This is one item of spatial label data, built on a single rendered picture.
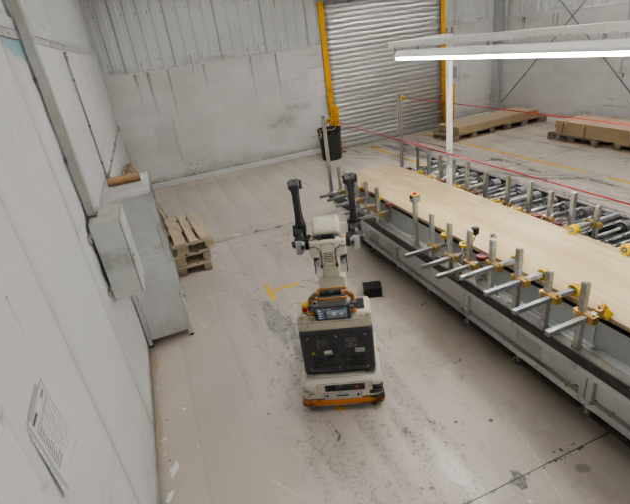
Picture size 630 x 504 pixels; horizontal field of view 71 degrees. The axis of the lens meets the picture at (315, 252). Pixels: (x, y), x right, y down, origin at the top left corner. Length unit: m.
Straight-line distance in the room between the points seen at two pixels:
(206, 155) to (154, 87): 1.75
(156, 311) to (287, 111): 7.32
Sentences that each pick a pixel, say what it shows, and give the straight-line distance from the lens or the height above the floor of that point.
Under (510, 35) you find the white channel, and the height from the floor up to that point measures 2.44.
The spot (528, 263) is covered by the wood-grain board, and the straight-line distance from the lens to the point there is 3.63.
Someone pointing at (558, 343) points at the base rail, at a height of 0.69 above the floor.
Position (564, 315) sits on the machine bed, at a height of 0.70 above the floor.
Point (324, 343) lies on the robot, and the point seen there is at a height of 0.58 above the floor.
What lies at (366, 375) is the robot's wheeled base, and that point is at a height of 0.28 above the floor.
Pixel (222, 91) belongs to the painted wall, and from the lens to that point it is 10.65.
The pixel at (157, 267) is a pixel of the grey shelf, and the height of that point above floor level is 0.83.
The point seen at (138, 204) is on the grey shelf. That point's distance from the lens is 4.27.
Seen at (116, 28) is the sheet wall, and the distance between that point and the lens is 10.51.
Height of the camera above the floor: 2.58
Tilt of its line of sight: 25 degrees down
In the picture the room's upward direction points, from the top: 8 degrees counter-clockwise
